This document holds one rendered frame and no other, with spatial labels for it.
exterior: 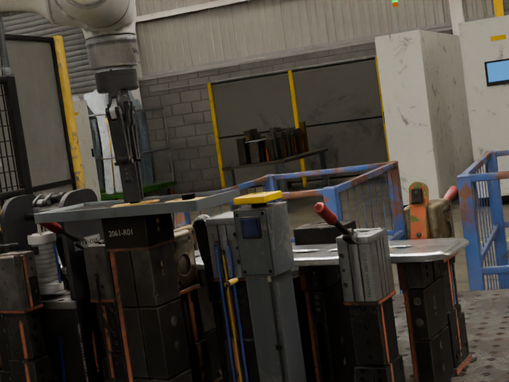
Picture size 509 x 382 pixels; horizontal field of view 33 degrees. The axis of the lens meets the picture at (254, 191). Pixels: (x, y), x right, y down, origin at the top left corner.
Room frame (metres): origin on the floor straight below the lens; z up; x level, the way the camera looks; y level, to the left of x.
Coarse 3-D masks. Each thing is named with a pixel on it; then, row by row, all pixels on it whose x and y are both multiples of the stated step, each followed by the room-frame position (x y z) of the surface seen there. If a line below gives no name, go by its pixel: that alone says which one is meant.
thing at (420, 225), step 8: (416, 184) 1.78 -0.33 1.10; (424, 184) 1.78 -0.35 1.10; (416, 192) 1.78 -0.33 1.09; (424, 192) 1.77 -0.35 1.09; (416, 200) 1.77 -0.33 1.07; (424, 200) 1.77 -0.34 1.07; (416, 208) 1.77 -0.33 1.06; (424, 208) 1.76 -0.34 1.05; (416, 216) 1.77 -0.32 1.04; (424, 216) 1.76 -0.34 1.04; (416, 224) 1.77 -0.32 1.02; (424, 224) 1.76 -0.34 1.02; (416, 232) 1.77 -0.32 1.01; (424, 232) 1.76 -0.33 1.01
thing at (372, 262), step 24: (336, 240) 1.50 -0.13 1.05; (360, 240) 1.48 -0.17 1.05; (384, 240) 1.52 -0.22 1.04; (360, 264) 1.48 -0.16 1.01; (384, 264) 1.51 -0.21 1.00; (360, 288) 1.48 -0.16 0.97; (384, 288) 1.50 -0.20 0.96; (360, 312) 1.49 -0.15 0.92; (384, 312) 1.51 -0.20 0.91; (360, 336) 1.50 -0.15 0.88; (384, 336) 1.49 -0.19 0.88; (360, 360) 1.50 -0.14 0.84; (384, 360) 1.48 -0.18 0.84
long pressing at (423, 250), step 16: (400, 240) 1.74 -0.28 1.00; (416, 240) 1.71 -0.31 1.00; (432, 240) 1.68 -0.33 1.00; (448, 240) 1.66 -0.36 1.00; (464, 240) 1.65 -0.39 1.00; (304, 256) 1.71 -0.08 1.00; (320, 256) 1.66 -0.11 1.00; (336, 256) 1.63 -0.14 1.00; (400, 256) 1.56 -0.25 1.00; (416, 256) 1.55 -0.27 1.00; (432, 256) 1.54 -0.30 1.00; (448, 256) 1.55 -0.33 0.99
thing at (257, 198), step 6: (264, 192) 1.45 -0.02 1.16; (270, 192) 1.43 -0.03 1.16; (276, 192) 1.42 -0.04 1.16; (240, 198) 1.41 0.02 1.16; (246, 198) 1.40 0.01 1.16; (252, 198) 1.40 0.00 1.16; (258, 198) 1.39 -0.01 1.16; (264, 198) 1.39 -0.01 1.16; (270, 198) 1.40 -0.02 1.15; (276, 198) 1.42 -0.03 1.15; (240, 204) 1.41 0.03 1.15; (246, 204) 1.41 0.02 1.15; (252, 204) 1.42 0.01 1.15; (258, 204) 1.41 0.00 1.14; (264, 204) 1.42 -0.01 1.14
